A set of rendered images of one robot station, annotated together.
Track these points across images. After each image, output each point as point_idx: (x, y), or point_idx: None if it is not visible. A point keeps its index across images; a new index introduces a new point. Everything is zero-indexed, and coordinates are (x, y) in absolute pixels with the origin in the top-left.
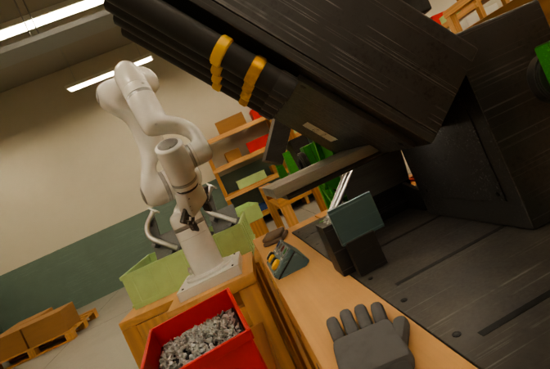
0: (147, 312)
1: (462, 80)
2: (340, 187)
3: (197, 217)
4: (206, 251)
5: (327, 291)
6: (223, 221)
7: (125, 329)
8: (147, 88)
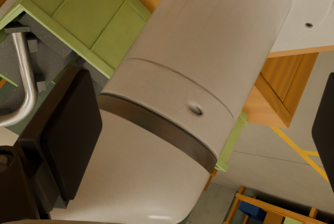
0: (267, 97)
1: None
2: None
3: (122, 128)
4: (231, 8)
5: None
6: (32, 61)
7: (290, 114)
8: None
